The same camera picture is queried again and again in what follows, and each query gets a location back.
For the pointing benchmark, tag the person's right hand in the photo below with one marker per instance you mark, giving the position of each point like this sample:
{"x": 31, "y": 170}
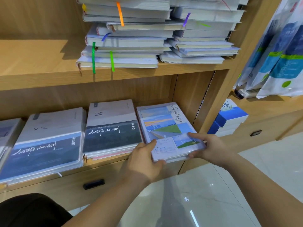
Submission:
{"x": 215, "y": 151}

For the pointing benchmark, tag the person's left hand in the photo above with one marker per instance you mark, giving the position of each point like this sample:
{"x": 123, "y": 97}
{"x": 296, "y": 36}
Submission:
{"x": 142, "y": 165}

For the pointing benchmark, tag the green field picture notebook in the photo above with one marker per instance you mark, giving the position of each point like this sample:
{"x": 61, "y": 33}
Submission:
{"x": 163, "y": 125}

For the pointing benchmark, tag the dark blue script notebook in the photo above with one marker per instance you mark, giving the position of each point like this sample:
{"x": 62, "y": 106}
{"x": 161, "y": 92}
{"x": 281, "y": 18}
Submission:
{"x": 111, "y": 130}

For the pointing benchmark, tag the blue band script notebook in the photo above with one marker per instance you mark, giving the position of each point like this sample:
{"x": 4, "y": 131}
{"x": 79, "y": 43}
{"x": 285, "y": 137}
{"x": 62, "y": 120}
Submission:
{"x": 47, "y": 149}

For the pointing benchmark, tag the pile of small notebooks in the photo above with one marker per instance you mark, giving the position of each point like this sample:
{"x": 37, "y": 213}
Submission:
{"x": 142, "y": 40}

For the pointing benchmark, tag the beach picture cover notebook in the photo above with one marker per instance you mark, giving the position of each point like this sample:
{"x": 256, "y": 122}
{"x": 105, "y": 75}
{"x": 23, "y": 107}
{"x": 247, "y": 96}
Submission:
{"x": 9, "y": 139}

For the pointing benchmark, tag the wooden shelf unit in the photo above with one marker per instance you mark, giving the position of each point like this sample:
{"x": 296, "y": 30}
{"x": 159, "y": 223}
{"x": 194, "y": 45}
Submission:
{"x": 38, "y": 59}

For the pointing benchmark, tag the person's right forearm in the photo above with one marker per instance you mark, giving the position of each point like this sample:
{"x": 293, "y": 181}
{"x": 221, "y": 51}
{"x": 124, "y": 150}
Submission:
{"x": 265, "y": 191}

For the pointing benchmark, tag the person's left forearm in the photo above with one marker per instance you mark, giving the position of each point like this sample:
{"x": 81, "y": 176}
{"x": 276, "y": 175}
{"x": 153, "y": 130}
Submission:
{"x": 109, "y": 205}

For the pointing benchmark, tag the person's black clothing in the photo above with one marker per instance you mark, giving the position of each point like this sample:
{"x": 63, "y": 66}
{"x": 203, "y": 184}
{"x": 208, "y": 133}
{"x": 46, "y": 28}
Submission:
{"x": 33, "y": 212}

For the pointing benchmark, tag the blue white small box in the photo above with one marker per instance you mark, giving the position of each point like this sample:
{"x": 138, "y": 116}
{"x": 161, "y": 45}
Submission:
{"x": 227, "y": 118}

